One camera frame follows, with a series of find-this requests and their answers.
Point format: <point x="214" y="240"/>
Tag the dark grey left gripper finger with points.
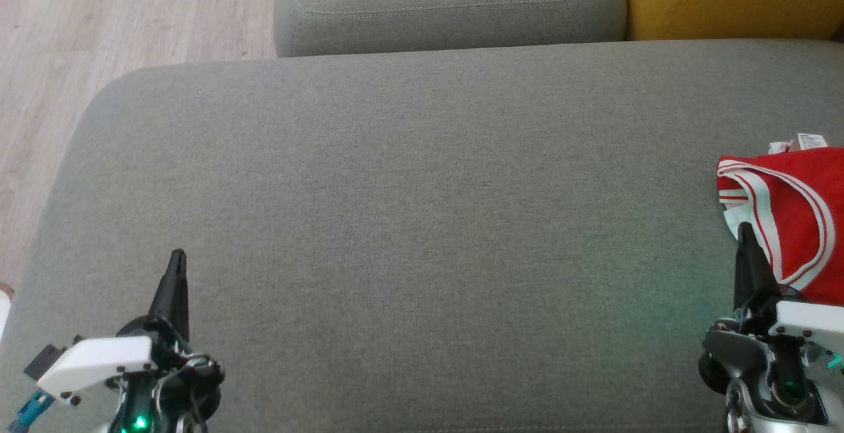
<point x="182" y="302"/>
<point x="165" y="296"/>

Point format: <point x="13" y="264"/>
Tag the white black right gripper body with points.
<point x="804" y="324"/>

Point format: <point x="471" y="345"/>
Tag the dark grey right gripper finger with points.
<point x="761" y="281"/>
<point x="742" y="275"/>

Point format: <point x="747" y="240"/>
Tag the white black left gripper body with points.
<point x="99" y="360"/>

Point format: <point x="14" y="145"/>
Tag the red basketball jersey white trim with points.
<point x="801" y="215"/>

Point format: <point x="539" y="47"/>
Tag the grey sofa seat cushion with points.
<point x="422" y="235"/>

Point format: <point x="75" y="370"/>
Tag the grey sofa back cushion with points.
<point x="448" y="4"/>

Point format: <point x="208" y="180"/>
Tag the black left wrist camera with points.
<point x="45" y="360"/>

